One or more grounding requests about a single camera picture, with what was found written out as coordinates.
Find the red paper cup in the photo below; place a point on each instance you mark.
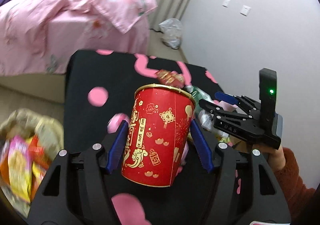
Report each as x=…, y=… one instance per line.
x=157, y=134

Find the pink quilt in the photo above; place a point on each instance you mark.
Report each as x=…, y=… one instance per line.
x=75, y=9

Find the white wall socket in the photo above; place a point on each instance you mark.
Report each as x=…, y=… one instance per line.
x=245, y=10

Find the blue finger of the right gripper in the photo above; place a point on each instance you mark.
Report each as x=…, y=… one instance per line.
x=232, y=100

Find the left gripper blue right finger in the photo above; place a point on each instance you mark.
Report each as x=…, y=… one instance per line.
x=202, y=147

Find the white wall switch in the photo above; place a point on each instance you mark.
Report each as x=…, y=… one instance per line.
x=226, y=3

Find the right hand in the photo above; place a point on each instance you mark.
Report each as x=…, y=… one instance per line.
x=276, y=158

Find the brown fleece right sleeve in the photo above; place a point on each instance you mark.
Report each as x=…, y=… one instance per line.
x=295, y=191

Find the bed with pink sheet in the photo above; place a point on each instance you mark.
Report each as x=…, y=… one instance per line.
x=50, y=64

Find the red snack packet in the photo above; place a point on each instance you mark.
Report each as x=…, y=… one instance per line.
x=172, y=79

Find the white plastic bag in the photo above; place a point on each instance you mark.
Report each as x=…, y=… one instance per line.
x=172, y=33

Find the black pink table cloth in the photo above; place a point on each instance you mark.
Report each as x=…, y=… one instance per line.
x=101, y=84

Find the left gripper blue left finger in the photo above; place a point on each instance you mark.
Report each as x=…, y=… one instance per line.
x=116, y=151

